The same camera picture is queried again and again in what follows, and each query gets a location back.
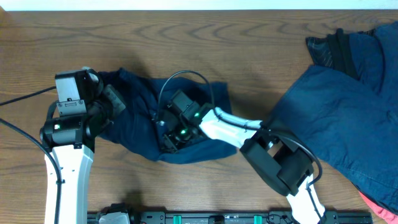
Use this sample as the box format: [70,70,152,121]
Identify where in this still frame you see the navy blue shorts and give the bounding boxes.
[100,68,236,164]

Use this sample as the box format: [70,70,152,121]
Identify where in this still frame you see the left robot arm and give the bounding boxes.
[40,67,126,223]

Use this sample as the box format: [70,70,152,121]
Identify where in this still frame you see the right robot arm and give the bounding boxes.
[155,90,326,223]

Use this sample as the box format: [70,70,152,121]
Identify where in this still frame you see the navy blue garment pile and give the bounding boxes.
[272,23,397,213]

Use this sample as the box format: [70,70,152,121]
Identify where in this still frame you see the black striped garment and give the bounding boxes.
[305,28,384,80]

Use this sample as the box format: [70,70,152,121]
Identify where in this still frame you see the pink red garment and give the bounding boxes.
[359,192,398,224]

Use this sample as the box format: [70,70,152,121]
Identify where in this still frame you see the right black cable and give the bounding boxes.
[155,70,326,224]

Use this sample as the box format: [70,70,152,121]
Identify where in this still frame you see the black cable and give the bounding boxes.
[155,70,326,224]
[0,86,63,224]

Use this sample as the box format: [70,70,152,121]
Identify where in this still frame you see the left black cable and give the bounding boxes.
[0,86,63,224]

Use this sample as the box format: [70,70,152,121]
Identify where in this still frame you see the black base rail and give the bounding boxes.
[86,203,373,224]

